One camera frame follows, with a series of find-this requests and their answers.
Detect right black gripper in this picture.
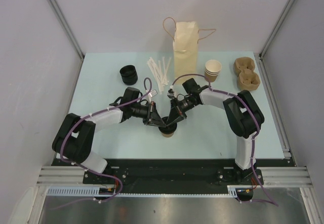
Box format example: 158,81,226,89
167,97,195,126

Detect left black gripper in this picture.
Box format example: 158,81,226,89
131,102,165,128

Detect brown paper coffee cup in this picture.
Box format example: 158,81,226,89
161,131,175,138

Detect black plastic cup lid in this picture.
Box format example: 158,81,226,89
158,123,177,132

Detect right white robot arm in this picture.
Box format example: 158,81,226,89
166,78,265,184

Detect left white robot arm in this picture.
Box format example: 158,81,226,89
52,87,166,184

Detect pile of white straws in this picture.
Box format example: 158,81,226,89
147,57,172,94

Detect stack of black lids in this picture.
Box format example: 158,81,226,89
119,65,138,85

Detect stack of paper cups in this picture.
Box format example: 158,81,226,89
205,60,222,82

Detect tan paper bag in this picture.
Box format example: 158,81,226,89
163,17,216,84

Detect brown pulp cup carriers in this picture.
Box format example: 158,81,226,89
233,57,261,91

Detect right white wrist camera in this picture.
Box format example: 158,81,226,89
167,85,177,100

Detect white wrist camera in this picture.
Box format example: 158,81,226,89
167,85,177,100
147,89,157,103

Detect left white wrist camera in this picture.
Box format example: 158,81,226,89
147,89,157,103

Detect white cable duct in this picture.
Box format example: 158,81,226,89
47,186,253,199

